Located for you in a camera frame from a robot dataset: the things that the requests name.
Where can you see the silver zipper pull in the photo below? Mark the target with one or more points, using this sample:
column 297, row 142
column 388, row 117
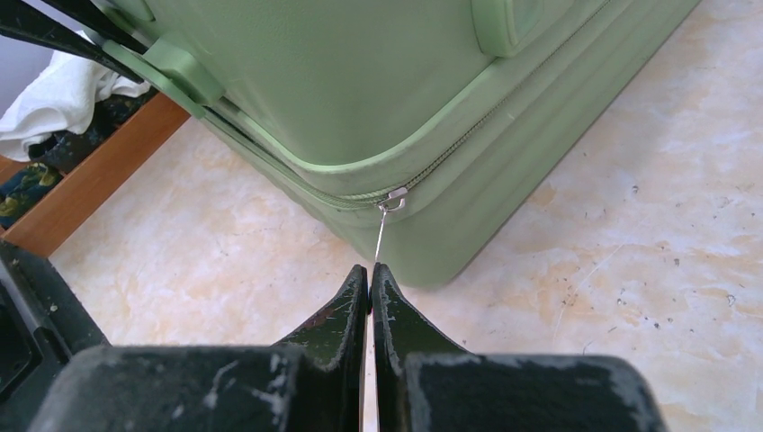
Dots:
column 394, row 201

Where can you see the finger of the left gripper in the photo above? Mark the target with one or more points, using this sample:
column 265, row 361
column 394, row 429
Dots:
column 23, row 22

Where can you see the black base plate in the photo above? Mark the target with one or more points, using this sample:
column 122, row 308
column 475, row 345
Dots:
column 43, row 325

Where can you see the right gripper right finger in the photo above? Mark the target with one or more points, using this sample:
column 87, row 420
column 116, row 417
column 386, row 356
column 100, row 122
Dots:
column 427, row 382

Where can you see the orange wooden tray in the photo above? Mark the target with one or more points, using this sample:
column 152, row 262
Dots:
column 48, row 224

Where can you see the green suitcase blue lining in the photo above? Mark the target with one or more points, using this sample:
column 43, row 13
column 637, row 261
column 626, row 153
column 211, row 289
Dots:
column 469, row 104

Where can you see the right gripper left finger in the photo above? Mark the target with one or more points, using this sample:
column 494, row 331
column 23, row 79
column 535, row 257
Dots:
column 310, row 380

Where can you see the white fluffy towel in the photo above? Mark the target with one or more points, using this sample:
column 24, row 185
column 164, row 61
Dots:
column 61, row 98

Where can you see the patterned item in tray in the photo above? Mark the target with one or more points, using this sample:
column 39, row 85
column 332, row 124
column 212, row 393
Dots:
column 61, row 153

